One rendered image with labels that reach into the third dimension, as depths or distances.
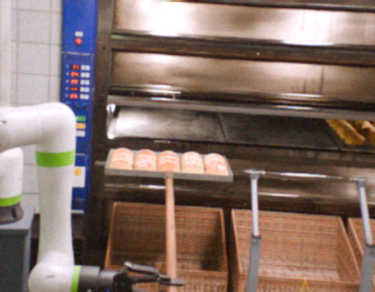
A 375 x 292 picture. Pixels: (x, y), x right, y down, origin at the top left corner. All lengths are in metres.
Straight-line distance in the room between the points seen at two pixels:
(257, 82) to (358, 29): 0.54
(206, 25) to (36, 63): 0.84
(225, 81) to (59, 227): 1.58
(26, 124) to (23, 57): 1.52
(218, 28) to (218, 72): 0.22
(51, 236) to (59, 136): 0.30
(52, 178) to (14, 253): 0.46
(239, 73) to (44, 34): 0.96
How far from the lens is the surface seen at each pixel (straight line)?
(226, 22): 3.46
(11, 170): 2.43
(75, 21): 3.44
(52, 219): 2.15
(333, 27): 3.55
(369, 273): 3.27
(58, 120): 2.07
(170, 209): 2.61
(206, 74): 3.49
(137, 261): 3.65
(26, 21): 3.50
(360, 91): 3.62
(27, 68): 3.54
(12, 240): 2.48
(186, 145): 3.57
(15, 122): 2.02
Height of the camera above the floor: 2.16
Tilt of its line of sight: 14 degrees down
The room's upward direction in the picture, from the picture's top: 4 degrees clockwise
